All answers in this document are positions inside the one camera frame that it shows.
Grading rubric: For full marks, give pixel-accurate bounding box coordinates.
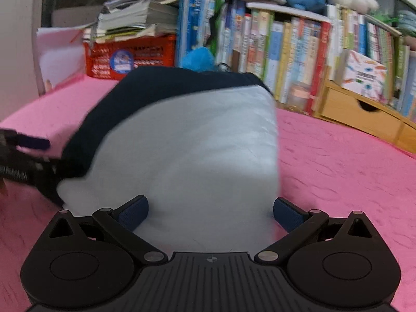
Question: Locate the red plastic crate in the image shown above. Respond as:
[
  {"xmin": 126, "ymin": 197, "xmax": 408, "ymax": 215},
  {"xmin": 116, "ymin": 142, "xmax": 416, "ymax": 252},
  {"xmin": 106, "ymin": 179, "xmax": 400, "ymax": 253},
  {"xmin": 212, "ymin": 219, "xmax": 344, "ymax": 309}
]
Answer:
[{"xmin": 84, "ymin": 34, "xmax": 177, "ymax": 79}]

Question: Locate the blue plush ball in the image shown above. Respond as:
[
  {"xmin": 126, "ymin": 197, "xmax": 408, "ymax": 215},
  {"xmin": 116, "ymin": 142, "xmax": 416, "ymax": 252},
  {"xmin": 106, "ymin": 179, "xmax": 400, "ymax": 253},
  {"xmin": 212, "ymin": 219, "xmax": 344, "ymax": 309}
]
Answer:
[{"xmin": 181, "ymin": 47, "xmax": 216, "ymax": 72}]

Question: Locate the row of slim colourful books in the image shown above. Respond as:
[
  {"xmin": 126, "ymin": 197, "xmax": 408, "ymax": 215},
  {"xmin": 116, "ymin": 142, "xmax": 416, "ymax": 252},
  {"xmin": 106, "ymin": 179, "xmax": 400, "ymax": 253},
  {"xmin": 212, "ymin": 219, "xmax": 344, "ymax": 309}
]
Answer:
[{"xmin": 327, "ymin": 5, "xmax": 416, "ymax": 121}]

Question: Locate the white printed cardboard box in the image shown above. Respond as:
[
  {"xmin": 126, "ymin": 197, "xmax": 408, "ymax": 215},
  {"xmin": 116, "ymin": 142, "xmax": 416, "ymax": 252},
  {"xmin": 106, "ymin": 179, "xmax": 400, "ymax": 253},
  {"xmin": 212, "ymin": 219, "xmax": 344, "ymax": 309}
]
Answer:
[{"xmin": 336, "ymin": 49, "xmax": 389, "ymax": 103}]

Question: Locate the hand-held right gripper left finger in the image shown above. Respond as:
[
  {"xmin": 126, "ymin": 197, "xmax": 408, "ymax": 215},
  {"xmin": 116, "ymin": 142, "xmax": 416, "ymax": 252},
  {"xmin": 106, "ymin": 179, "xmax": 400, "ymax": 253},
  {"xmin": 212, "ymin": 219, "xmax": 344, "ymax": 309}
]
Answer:
[{"xmin": 45, "ymin": 195, "xmax": 168, "ymax": 264}]

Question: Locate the white and navy jacket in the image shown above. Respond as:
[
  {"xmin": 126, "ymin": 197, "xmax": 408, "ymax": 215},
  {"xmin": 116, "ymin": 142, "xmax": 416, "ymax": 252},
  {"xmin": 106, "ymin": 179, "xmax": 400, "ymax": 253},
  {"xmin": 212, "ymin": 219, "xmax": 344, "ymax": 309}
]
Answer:
[{"xmin": 57, "ymin": 66, "xmax": 283, "ymax": 255}]

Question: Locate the wooden drawer organizer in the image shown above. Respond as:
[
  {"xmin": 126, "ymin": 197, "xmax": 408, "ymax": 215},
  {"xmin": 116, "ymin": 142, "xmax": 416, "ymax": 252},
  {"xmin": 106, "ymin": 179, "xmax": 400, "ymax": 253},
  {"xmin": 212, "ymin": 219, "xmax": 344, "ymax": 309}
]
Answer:
[{"xmin": 314, "ymin": 80, "xmax": 416, "ymax": 155}]

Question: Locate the stack of papers and booklets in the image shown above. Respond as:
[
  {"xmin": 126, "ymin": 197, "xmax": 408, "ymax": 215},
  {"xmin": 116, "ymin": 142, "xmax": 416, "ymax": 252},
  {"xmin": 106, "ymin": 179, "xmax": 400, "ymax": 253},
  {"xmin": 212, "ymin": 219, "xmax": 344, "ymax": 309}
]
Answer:
[{"xmin": 83, "ymin": 0, "xmax": 181, "ymax": 45}]

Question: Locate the row of tall paperback books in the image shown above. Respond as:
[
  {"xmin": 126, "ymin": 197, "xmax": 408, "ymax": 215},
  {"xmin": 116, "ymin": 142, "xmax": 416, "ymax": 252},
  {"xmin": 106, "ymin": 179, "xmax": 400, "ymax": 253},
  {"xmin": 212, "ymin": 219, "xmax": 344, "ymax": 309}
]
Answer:
[{"xmin": 177, "ymin": 0, "xmax": 329, "ymax": 112}]

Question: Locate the glass jar with pink lid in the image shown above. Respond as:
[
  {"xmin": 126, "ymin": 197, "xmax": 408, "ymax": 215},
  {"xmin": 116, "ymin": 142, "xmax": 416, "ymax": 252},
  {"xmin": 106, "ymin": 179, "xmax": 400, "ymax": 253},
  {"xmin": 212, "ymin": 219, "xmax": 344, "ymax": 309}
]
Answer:
[{"xmin": 289, "ymin": 84, "xmax": 314, "ymax": 113}]

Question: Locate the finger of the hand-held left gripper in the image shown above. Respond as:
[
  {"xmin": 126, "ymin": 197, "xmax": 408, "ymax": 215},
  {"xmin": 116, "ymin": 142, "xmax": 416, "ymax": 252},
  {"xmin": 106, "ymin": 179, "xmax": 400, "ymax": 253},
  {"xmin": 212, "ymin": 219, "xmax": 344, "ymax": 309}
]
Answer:
[
  {"xmin": 19, "ymin": 157, "xmax": 64, "ymax": 207},
  {"xmin": 0, "ymin": 129, "xmax": 51, "ymax": 151}
]

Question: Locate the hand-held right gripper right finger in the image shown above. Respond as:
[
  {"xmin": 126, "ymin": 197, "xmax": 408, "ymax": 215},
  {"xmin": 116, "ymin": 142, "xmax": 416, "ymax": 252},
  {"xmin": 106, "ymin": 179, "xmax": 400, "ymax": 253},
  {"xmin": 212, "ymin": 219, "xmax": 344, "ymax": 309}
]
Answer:
[{"xmin": 254, "ymin": 198, "xmax": 375, "ymax": 264}]

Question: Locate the white paper sheet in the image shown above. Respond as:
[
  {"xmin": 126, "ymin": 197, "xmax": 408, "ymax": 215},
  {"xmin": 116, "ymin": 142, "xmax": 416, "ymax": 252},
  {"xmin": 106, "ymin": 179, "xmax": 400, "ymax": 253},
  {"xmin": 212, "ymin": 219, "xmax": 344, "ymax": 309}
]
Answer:
[{"xmin": 36, "ymin": 28, "xmax": 87, "ymax": 87}]

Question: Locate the pink rabbit-pattern towel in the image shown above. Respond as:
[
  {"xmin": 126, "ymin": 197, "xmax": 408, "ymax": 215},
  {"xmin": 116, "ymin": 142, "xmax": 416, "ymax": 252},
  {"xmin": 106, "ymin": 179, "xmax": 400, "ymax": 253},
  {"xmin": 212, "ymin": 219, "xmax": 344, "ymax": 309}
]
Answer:
[{"xmin": 0, "ymin": 74, "xmax": 416, "ymax": 312}]

